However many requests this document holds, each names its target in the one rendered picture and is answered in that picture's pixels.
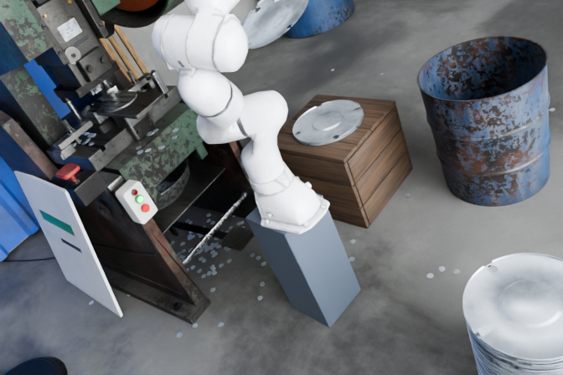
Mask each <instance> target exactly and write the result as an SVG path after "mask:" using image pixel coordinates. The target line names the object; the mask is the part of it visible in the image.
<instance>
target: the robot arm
mask: <svg viewBox="0 0 563 375"><path fill-rule="evenodd" d="M184 1H185V4H186V5H187V7H188V8H189V10H190V11H191V13H193V14H196V17H195V16H190V15H177V14H166V15H163V16H161V17H160V18H159V20H158V21H157V22H155V24H154V27H153V31H152V45H153V47H154V49H155V51H156V53H157V55H158V56H159V57H160V58H161V59H162V60H163V61H164V62H165V64H166V65H167V67H168V68H169V69H175V70H177V71H178V73H179V79H178V92H179V94H180V96H181V98H182V99H183V101H184V102H185V103H186V105H187V106H188V107H189V108H190V109H192V110H193V111H194V112H196V113H197V114H198V118H197V130H198V133H199V134H200V136H201V137H202V138H203V140H204V141H205V142H206V143H208V144H220V143H227V142H231V141H237V140H240V139H244V138H247V137H250V138H251V141H250V142H249V143H248V144H247V145H246V146H245V147H244V149H243V150H242V153H241V155H240V159H241V163H242V165H243V167H244V169H245V171H246V173H247V175H248V177H249V181H250V184H251V186H252V189H253V190H254V191H255V197H256V204H257V207H258V209H259V212H260V215H261V226H263V227H267V228H271V229H279V230H283V231H287V232H291V233H295V234H302V233H304V232H306V231H308V230H309V229H311V228H312V227H313V226H314V225H315V224H316V223H317V222H318V221H319V220H320V219H321V218H322V217H323V216H324V214H325V213H326V212H327V210H328V206H329V204H330V203H329V202H328V201H327V200H325V199H323V198H321V197H319V196H318V195H317V194H316V193H315V192H314V191H313V190H312V189H311V187H312V186H311V184H310V183H309V182H306V183H304V182H302V181H301V180H300V179H299V177H295V176H294V175H293V174H292V172H291V171H290V169H289V168H288V167H287V165H286V163H285V162H284V161H283V160H282V157H281V154H280V152H279V149H278V146H277V134H278V132H279V130H280V129H281V127H282V125H283V124H284V122H285V121H286V119H287V112H288V109H287V103H286V101H285V100H284V98H283V97H282V96H281V95H280V94H279V93H278V92H276V91H274V90H271V91H262V92H256V93H253V94H250V95H245V96H243V95H242V93H241V92H240V90H239V89H238V88H237V87H236V86H235V85H234V84H233V83H231V82H230V81H229V80H228V79H226V78H225V77H224V76H223V75H222V74H221V73H219V72H235V71H236V70H238V69H239V68H240V67H241V66H242V65H243V63H244V62H245V58H246V55H247V53H248V38H247V37H246V34H245V30H244V29H243V27H242V26H241V25H240V21H239V19H238V18H237V17H236V16H235V15H234V14H229V12H230V10H231V9H232V8H233V7H234V6H235V5H236V4H237V3H238V2H239V1H240V0H184ZM277 1H279V0H273V2H274V3H275V2H277ZM216 70H218V71H219V72H218V71H216Z"/></svg>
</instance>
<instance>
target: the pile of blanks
mask: <svg viewBox="0 0 563 375"><path fill-rule="evenodd" d="M465 320H466V317H465ZM466 323H467V320H466ZM467 330H468V334H469V338H470V341H471V343H472V348H473V354H474V356H475V361H476V365H477V370H478V375H563V358H562V359H558V360H553V361H543V362H537V361H527V360H522V359H518V358H515V357H510V356H507V355H505V354H503V353H501V352H498V351H496V350H494V349H493V348H491V347H490V346H488V345H487V344H486V343H484V342H483V341H482V340H481V339H480V338H479V337H478V336H479V335H480V334H479V332H478V333H477V334H475V333H474V332H473V330H472V329H471V327H470V326H469V325H468V323H467Z"/></svg>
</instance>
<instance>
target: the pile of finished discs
mask: <svg viewBox="0 0 563 375"><path fill-rule="evenodd" d="M363 119H364V111H363V109H362V108H361V106H360V104H359V103H357V102H355V101H352V100H331V101H328V102H325V103H322V104H321V105H320V106H319V107H318V106H317V107H316V106H314V107H313V108H311V109H310V110H308V111H306V112H305V113H303V114H302V115H301V116H300V117H299V118H298V119H297V121H296V122H295V124H294V126H293V128H292V132H293V135H294V136H295V138H296V140H297V141H299V142H300V143H302V144H304V145H307V144H309V146H321V145H326V144H329V143H332V142H335V141H338V140H341V139H343V138H345V137H346V136H348V135H349V134H351V133H352V132H353V131H355V130H356V129H357V128H358V127H356V126H359V125H360V124H361V122H362V121H363Z"/></svg>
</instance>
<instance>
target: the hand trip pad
mask: <svg viewBox="0 0 563 375"><path fill-rule="evenodd" d="M79 170H80V167H79V166H78V165H76V164H73V163H68V164H66V165H65V166H63V167H62V168H61V169H59V170H58V171H57V172H56V177H57V178H61V179H64V180H67V179H70V180H71V181H72V182H74V181H76V179H77V178H76V177H75V174H76V173H77V172H78V171H79Z"/></svg>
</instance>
